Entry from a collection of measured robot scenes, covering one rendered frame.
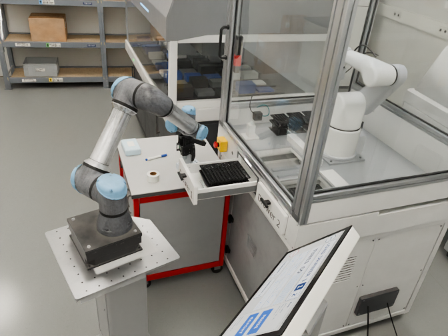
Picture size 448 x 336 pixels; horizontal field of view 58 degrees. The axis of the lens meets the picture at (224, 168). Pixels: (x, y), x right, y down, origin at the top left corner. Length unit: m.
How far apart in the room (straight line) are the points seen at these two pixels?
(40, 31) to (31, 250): 3.22
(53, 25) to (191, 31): 3.20
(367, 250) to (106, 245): 1.24
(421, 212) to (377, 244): 0.26
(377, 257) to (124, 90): 1.47
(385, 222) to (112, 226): 1.24
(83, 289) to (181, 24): 1.62
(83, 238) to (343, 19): 1.28
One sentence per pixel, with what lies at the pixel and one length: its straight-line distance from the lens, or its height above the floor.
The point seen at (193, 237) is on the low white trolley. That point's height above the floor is 0.37.
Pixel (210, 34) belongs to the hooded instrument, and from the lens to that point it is 2.68.
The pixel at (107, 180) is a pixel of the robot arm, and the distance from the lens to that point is 1.70.
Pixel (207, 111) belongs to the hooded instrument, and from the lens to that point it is 2.86.
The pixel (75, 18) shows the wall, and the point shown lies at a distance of 6.02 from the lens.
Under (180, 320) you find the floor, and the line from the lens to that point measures 2.56.
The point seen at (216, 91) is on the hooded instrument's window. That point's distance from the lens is 2.84.
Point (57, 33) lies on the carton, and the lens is 5.64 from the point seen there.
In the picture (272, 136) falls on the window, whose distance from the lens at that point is 1.91.
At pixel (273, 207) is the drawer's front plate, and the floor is 0.90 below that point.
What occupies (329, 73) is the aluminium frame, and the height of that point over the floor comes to 1.60.
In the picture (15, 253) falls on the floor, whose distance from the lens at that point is 3.13.
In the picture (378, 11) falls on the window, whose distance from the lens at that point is 1.51.
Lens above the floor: 2.01
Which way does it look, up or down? 31 degrees down
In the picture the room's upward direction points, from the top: 5 degrees clockwise
